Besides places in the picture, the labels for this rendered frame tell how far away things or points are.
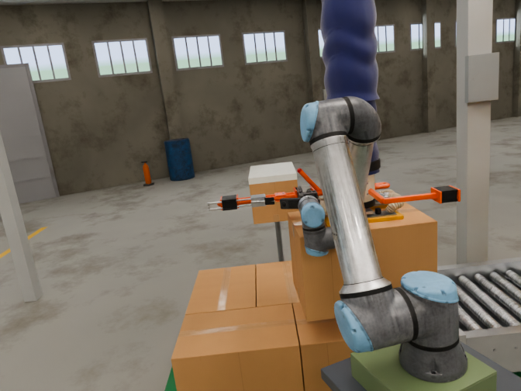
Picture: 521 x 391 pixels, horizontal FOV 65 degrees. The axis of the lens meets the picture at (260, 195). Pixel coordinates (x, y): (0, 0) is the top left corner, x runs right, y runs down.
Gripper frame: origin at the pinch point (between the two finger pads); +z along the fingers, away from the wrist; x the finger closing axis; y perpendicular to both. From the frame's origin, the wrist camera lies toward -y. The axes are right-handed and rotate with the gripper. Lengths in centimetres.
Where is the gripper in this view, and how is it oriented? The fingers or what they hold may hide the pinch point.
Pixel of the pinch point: (298, 195)
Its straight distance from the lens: 194.7
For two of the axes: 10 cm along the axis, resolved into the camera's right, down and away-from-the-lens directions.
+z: -0.1, -2.3, 9.7
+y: 9.9, -1.1, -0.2
